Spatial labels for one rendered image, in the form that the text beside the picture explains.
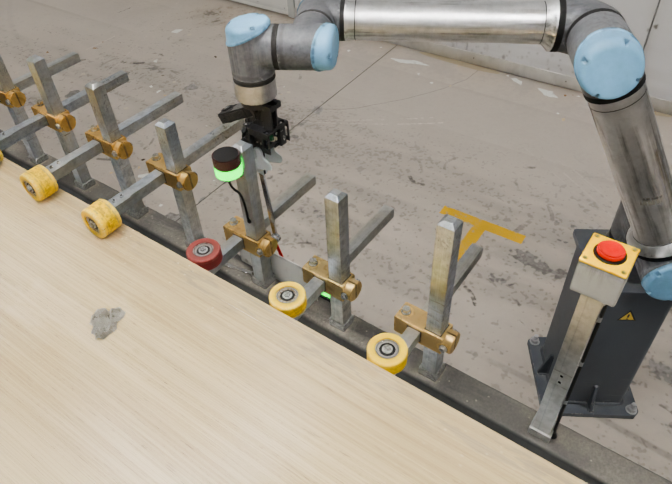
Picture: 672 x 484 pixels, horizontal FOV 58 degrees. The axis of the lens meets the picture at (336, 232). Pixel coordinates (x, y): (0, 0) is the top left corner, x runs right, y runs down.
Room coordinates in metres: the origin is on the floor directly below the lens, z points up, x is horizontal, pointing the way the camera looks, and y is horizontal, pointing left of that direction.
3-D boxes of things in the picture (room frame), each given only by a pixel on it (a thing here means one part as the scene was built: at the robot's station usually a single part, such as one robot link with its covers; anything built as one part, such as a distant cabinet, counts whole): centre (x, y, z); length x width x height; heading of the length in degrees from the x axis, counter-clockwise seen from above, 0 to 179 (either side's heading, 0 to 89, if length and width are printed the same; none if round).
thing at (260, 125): (1.15, 0.15, 1.15); 0.09 x 0.08 x 0.12; 53
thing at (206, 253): (1.00, 0.31, 0.85); 0.08 x 0.08 x 0.11
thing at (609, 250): (0.62, -0.41, 1.22); 0.04 x 0.04 x 0.02
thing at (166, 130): (1.24, 0.39, 0.87); 0.03 x 0.03 x 0.48; 53
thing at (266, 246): (1.10, 0.22, 0.85); 0.13 x 0.06 x 0.05; 53
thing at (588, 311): (0.62, -0.41, 0.93); 0.05 x 0.04 x 0.45; 53
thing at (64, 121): (1.55, 0.81, 0.95); 0.13 x 0.06 x 0.05; 53
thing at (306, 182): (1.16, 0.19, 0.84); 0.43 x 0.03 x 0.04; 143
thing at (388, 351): (0.70, -0.09, 0.85); 0.08 x 0.08 x 0.11
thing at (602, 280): (0.62, -0.41, 1.18); 0.07 x 0.07 x 0.08; 53
